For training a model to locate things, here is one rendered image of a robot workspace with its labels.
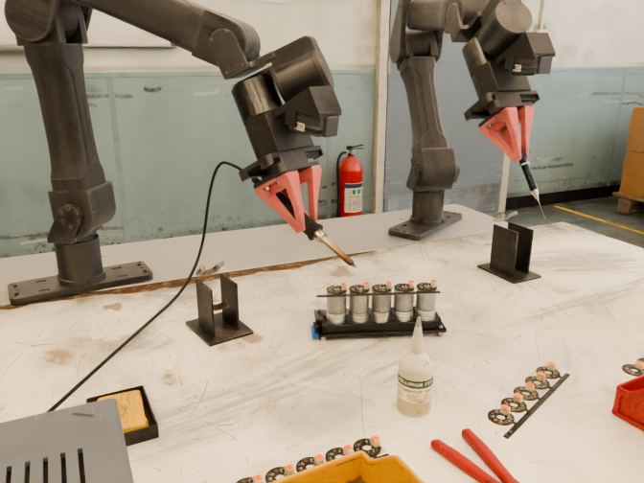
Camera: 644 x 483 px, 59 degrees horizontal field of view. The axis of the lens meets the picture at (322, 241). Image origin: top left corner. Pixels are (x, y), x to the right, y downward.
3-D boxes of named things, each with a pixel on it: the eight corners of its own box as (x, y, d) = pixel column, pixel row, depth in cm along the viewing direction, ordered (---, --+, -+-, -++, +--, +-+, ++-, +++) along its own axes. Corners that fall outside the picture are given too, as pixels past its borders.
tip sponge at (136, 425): (87, 410, 57) (85, 397, 56) (144, 396, 59) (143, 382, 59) (96, 455, 50) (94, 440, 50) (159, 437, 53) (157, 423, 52)
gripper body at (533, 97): (542, 101, 88) (527, 58, 90) (492, 103, 84) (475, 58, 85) (515, 122, 94) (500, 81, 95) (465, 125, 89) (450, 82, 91)
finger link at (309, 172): (341, 217, 75) (315, 149, 75) (305, 228, 70) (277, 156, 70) (307, 231, 79) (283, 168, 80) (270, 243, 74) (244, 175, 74)
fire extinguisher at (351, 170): (333, 230, 364) (334, 144, 347) (356, 227, 370) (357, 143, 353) (344, 237, 351) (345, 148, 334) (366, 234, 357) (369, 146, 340)
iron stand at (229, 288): (237, 343, 77) (216, 275, 79) (262, 329, 70) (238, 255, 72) (195, 356, 74) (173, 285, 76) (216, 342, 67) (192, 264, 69)
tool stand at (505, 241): (513, 287, 96) (492, 226, 99) (555, 272, 88) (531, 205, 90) (486, 294, 94) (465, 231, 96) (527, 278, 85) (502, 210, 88)
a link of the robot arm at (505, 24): (547, 33, 82) (530, -37, 85) (493, 33, 80) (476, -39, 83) (508, 77, 93) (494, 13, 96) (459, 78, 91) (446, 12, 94)
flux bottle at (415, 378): (394, 414, 56) (399, 322, 53) (398, 396, 59) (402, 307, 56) (429, 420, 55) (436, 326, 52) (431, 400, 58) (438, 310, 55)
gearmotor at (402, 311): (391, 320, 73) (392, 283, 72) (409, 319, 74) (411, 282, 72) (395, 329, 71) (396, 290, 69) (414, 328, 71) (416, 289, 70)
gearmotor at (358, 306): (347, 321, 73) (348, 284, 71) (366, 320, 73) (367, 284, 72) (350, 330, 71) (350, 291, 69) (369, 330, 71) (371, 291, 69)
